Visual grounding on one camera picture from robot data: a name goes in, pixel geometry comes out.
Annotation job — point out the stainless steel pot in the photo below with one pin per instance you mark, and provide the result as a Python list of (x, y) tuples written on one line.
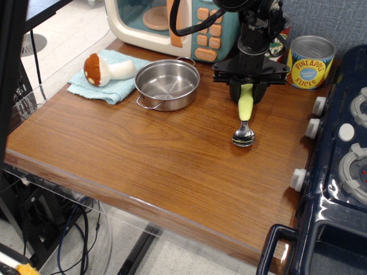
[(167, 85)]

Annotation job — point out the tomato sauce can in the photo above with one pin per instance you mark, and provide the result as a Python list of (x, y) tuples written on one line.
[(280, 43)]

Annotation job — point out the black table leg frame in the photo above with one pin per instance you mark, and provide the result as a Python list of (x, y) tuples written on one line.
[(139, 250)]

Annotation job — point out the dark blue toy stove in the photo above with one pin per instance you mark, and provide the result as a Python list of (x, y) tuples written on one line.
[(330, 234)]

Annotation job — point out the pineapple slices can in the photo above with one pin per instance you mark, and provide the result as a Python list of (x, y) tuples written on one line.
[(310, 59)]

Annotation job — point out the plush toy mushroom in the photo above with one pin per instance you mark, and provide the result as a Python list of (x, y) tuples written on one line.
[(99, 73)]

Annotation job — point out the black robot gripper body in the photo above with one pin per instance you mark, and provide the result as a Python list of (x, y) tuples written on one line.
[(250, 65)]

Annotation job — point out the toy microwave oven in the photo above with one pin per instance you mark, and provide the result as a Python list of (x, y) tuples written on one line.
[(146, 24)]

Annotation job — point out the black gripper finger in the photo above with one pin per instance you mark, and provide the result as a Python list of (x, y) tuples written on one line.
[(235, 91), (258, 91)]

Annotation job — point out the light blue cloth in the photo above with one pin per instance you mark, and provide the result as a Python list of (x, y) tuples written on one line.
[(116, 90)]

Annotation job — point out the black computer tower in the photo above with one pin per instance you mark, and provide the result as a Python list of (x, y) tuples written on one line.
[(24, 100)]

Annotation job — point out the white stove knob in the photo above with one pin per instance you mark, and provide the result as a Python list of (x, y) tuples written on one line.
[(297, 179), (312, 128), (319, 105)]

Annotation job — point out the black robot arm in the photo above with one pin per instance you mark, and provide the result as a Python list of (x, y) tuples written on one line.
[(270, 11)]

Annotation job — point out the yellow handled metal spoon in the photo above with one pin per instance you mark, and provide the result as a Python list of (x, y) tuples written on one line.
[(244, 136)]

